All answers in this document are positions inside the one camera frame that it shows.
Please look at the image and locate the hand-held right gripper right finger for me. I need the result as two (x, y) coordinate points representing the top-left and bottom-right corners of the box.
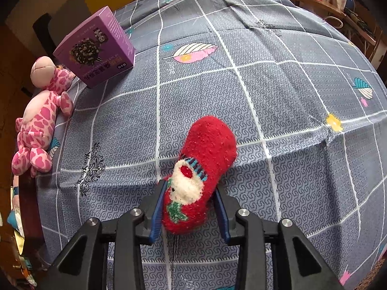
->
(214, 187), (345, 290)

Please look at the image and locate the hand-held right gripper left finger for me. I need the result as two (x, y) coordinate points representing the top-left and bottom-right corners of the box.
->
(45, 180), (168, 290)

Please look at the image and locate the red fuzzy sock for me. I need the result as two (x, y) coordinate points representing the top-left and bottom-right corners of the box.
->
(162, 115), (238, 235)

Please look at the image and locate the pink spotted plush toy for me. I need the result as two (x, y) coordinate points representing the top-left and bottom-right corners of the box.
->
(11, 56), (75, 178)

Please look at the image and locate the purple cardboard box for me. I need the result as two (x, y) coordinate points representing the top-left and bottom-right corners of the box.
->
(53, 5), (135, 89)

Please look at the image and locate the brown wooden wardrobe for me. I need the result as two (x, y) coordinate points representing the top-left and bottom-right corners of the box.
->
(0, 27), (37, 121)

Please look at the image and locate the wooden shelf unit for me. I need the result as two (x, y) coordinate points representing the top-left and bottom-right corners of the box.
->
(345, 0), (382, 67)

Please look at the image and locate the metal frame chair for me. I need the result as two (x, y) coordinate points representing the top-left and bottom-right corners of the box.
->
(325, 14), (343, 30)

